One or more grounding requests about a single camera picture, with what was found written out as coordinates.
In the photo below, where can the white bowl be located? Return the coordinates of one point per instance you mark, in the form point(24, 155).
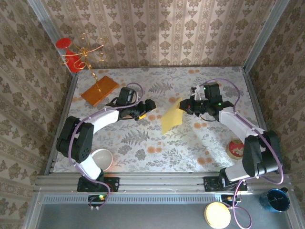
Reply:
point(103, 158)

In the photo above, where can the red wine glass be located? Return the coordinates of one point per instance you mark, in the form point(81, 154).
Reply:
point(63, 43)

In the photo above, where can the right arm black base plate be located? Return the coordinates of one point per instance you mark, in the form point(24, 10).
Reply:
point(209, 183)

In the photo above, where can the aluminium table side rail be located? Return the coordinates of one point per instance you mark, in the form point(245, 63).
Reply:
point(68, 100)
point(255, 100)

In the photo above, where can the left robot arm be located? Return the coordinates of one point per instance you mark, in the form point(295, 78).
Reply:
point(104, 118)

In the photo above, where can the yellow round plate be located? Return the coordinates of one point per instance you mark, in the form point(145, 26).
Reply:
point(218, 214)

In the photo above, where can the long aluminium mounting rail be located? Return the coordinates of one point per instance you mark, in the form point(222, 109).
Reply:
point(162, 182)

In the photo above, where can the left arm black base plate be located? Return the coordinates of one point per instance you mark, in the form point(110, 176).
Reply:
point(113, 183)

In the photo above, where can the aluminium frame post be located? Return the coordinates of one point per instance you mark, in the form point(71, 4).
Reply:
point(47, 28)
point(267, 31)

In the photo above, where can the black controller box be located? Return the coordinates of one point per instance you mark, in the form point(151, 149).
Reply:
point(230, 199)
point(97, 199)

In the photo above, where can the floral patterned table cover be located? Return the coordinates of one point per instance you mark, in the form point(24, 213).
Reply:
point(166, 155)

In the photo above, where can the blue mug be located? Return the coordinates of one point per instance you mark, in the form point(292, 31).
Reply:
point(276, 200)

